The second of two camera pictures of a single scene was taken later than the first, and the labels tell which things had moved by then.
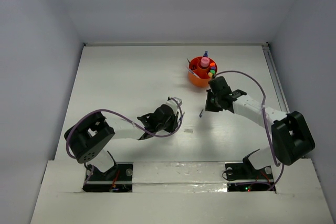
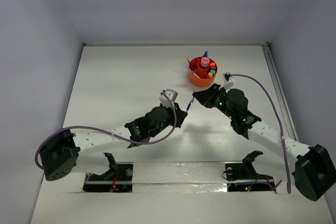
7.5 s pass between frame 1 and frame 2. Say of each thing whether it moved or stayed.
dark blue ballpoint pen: moved
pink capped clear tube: stayed
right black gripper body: stayed
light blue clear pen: stayed
